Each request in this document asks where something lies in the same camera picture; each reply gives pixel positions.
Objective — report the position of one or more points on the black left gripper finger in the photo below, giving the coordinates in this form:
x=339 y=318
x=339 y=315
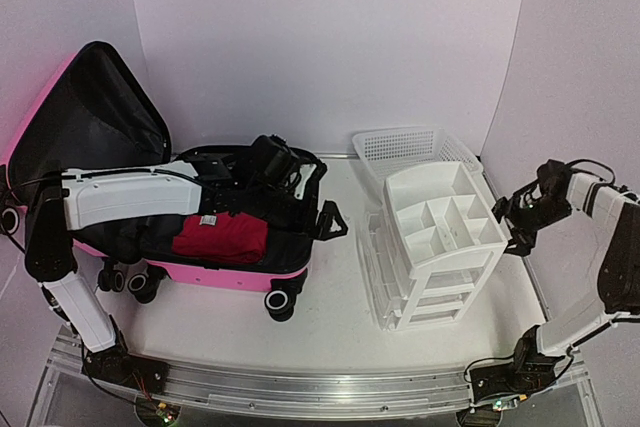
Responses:
x=327 y=234
x=330 y=217

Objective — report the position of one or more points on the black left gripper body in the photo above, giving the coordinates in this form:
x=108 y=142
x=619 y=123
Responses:
x=285 y=220

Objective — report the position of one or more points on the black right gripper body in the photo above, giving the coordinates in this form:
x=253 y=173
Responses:
x=537 y=216

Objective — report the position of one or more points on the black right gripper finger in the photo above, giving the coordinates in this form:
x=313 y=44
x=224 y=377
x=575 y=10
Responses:
x=521 y=243
x=504 y=208

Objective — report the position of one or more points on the clear organizer drawer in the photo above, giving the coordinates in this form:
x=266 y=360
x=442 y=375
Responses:
x=383 y=291

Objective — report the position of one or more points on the pink cartoon suitcase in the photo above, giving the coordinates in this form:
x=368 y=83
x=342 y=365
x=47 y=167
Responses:
x=92 y=167

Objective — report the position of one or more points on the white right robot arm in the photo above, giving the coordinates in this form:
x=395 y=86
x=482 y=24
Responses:
x=545 y=352

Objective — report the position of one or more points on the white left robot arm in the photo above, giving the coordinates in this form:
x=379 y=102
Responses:
x=129 y=213

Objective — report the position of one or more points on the white drawer desk organizer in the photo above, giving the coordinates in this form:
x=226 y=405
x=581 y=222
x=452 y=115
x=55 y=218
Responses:
x=443 y=243

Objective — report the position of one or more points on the red folded garment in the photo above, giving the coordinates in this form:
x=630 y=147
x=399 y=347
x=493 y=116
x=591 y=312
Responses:
x=222 y=238

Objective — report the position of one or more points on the white plastic mesh basket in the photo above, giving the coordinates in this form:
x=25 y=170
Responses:
x=388 y=151

